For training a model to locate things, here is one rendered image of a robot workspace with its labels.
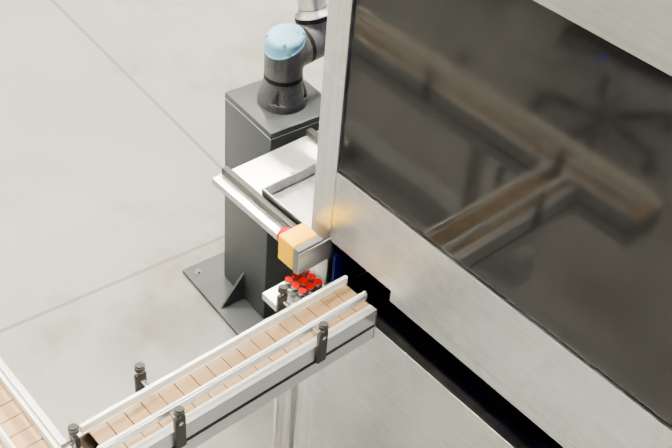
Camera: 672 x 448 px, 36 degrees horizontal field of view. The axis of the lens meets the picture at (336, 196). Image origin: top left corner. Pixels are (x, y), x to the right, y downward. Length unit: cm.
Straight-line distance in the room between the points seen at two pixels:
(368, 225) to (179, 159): 207
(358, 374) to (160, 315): 121
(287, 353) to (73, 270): 166
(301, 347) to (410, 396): 30
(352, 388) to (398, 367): 23
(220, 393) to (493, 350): 54
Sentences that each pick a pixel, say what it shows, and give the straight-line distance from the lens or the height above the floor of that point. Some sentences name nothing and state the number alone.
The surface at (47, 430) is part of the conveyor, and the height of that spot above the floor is 97.
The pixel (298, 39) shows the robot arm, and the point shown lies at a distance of 295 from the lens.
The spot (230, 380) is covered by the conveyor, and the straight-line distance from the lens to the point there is 212.
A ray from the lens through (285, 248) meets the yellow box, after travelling 227.
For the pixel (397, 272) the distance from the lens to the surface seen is 214.
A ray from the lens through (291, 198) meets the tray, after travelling 260.
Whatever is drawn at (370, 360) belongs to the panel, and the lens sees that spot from 238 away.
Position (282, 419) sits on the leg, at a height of 67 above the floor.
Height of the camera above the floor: 256
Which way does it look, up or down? 40 degrees down
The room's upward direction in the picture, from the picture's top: 5 degrees clockwise
